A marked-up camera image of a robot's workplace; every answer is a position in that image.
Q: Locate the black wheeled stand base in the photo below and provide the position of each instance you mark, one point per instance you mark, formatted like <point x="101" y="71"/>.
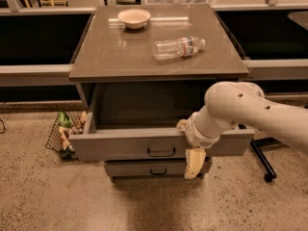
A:
<point x="270" y="174"/>

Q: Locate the white bowl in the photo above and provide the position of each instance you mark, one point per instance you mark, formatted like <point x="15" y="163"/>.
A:
<point x="134" y="18"/>

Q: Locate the brown snack bag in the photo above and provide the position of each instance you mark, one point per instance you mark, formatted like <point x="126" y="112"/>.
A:
<point x="76" y="129"/>

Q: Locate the green snack bag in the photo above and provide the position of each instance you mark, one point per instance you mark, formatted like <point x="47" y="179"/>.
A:
<point x="64" y="120"/>

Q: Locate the grey drawer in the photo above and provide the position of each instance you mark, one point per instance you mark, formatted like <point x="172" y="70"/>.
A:
<point x="137" y="121"/>
<point x="146" y="168"/>

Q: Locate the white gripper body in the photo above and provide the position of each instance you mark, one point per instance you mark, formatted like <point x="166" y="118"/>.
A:
<point x="196" y="134"/>

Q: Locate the grey top drawer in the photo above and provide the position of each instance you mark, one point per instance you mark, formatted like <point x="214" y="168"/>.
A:
<point x="137" y="121"/>

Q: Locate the wire basket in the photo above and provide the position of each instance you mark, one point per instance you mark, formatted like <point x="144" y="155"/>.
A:
<point x="54" y="141"/>

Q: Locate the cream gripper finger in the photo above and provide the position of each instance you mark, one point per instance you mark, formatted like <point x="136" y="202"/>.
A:
<point x="181" y="125"/>
<point x="195" y="158"/>

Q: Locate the grey bottom drawer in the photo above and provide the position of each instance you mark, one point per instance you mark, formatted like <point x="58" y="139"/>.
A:
<point x="146" y="168"/>

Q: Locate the grey drawer cabinet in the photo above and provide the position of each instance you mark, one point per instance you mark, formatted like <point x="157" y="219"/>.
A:
<point x="112" y="53"/>

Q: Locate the clear plastic water bottle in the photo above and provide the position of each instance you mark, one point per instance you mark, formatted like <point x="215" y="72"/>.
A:
<point x="177" y="48"/>

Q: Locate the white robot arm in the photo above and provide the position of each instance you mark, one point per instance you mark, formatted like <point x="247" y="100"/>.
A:
<point x="227" y="104"/>

